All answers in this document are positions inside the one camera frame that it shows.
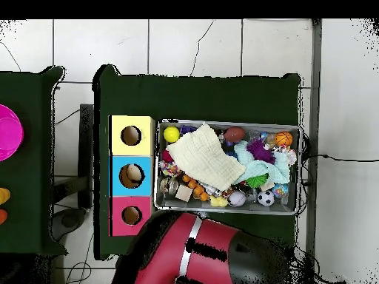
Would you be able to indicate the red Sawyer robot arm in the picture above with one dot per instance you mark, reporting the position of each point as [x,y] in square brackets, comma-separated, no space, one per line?
[166,254]

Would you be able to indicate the clear mesh bin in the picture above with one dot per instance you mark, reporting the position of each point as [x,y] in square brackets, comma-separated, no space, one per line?
[228,210]

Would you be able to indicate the cream yellow cloth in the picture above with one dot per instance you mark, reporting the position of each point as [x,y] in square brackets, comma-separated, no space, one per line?
[204,157]

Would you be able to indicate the yellow ball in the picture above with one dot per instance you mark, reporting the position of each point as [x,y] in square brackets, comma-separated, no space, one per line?
[172,134]

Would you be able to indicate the small wooden block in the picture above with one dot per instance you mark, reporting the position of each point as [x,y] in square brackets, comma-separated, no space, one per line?
[184,193]

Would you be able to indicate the brown toy football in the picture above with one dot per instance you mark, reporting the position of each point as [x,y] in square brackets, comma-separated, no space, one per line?
[234,134]

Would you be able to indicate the white ball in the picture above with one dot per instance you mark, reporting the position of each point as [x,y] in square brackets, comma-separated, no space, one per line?
[237,199]

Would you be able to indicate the green spiky ball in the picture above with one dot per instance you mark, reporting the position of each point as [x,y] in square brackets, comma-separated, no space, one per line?
[256,181]

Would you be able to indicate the purple spiky toy with eyes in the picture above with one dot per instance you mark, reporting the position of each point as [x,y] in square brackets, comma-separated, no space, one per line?
[260,151]

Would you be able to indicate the mint green cloth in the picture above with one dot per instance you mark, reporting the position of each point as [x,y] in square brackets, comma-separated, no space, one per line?
[266,171]

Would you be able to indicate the small soccer ball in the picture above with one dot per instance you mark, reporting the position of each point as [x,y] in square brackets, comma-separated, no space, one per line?
[266,198]

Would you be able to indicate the orange toy basketball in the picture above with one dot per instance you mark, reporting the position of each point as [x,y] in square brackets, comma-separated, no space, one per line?
[284,138]

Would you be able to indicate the dark green side table cloth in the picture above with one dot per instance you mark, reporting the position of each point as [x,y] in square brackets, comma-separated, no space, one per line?
[26,171]

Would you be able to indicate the magenta plate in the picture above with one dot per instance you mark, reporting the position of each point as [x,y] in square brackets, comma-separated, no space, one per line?
[9,133]

